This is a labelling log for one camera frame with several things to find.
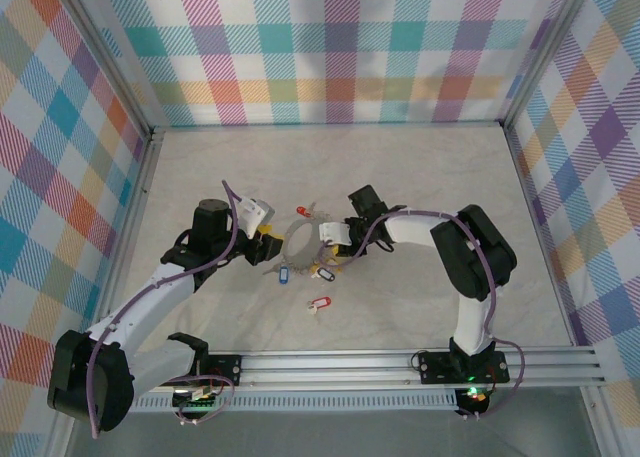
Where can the red tagged key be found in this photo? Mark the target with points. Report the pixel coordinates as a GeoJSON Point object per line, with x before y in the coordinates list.
{"type": "Point", "coordinates": [320, 303]}

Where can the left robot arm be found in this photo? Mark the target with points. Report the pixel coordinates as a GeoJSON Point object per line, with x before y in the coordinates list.
{"type": "Point", "coordinates": [150, 297]}

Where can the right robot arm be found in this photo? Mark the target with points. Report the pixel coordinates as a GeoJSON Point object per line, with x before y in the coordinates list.
{"type": "Point", "coordinates": [475, 257]}

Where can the blue key tag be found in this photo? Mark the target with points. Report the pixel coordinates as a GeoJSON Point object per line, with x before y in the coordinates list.
{"type": "Point", "coordinates": [283, 276]}

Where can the red key tag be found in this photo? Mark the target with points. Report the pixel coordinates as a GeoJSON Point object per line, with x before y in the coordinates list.
{"type": "Point", "coordinates": [301, 210]}

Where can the green circuit board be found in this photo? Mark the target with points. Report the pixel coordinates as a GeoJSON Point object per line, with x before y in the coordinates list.
{"type": "Point", "coordinates": [197, 399]}

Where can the circuit board with lit LED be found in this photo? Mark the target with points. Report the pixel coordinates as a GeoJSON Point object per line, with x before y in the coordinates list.
{"type": "Point", "coordinates": [472, 396]}

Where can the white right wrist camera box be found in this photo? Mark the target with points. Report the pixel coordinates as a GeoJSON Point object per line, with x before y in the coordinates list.
{"type": "Point", "coordinates": [334, 232]}

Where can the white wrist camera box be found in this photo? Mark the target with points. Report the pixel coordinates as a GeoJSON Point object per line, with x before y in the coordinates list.
{"type": "Point", "coordinates": [255, 212]}
{"type": "Point", "coordinates": [334, 232]}

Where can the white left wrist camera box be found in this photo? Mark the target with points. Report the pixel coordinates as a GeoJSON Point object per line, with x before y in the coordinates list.
{"type": "Point", "coordinates": [255, 212]}

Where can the aluminium floor edge rail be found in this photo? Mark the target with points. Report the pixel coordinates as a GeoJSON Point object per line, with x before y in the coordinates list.
{"type": "Point", "coordinates": [530, 202]}
{"type": "Point", "coordinates": [140, 197]}
{"type": "Point", "coordinates": [325, 124]}

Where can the aluminium mounting rail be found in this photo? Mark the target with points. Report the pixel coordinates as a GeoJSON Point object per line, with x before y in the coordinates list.
{"type": "Point", "coordinates": [325, 367]}

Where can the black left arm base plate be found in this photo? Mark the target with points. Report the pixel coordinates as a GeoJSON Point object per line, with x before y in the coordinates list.
{"type": "Point", "coordinates": [225, 369]}

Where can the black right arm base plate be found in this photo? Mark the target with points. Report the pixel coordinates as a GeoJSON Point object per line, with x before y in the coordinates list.
{"type": "Point", "coordinates": [435, 367]}

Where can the aluminium corner post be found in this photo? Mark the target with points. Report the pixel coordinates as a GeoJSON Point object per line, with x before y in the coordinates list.
{"type": "Point", "coordinates": [110, 57]}
{"type": "Point", "coordinates": [545, 52]}

